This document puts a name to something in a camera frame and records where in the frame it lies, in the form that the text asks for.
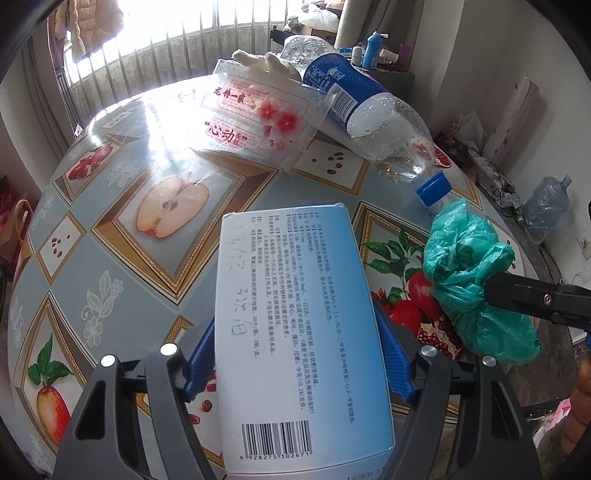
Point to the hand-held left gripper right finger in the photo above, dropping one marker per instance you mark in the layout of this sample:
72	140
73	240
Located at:
397	360

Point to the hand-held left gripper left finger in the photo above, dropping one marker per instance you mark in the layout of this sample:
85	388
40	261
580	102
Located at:
201	364

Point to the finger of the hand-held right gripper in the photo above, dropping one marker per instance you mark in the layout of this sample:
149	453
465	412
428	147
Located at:
531	295

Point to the teal plastic bag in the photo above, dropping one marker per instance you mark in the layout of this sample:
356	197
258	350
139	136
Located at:
466	263

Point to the white blue medicine box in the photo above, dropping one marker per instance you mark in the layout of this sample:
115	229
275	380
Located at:
295	323

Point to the clear bottle blue label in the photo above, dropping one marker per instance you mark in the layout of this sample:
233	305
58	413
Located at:
369	120

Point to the clear flower print packaging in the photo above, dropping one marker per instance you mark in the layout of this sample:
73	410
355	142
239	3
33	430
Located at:
258	124

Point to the person's right hand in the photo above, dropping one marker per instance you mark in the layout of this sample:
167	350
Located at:
582	406

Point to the large water jug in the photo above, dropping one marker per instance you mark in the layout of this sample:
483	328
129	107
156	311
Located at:
547	210

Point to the pink floral paper roll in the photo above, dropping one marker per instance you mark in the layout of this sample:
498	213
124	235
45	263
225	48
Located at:
510	124

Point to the white plastic bag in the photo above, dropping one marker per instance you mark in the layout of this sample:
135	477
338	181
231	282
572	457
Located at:
468	131

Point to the kraft paper bag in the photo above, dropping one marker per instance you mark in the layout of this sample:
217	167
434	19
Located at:
14	230

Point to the grey cabinet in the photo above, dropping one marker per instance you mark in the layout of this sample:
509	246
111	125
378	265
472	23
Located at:
397	78

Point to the pink cup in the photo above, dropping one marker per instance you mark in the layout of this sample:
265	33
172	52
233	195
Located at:
405	56

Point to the white cup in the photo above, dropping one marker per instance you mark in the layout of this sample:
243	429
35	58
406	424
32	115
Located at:
390	57

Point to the blue spray bottle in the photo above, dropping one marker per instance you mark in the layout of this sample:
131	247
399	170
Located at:
371	50

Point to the metal window railing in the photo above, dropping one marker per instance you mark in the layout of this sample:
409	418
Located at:
184	50

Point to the beige curtain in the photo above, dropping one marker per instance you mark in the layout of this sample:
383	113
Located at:
374	21

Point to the beige hanging jacket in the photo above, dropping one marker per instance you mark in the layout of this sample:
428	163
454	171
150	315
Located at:
87	27

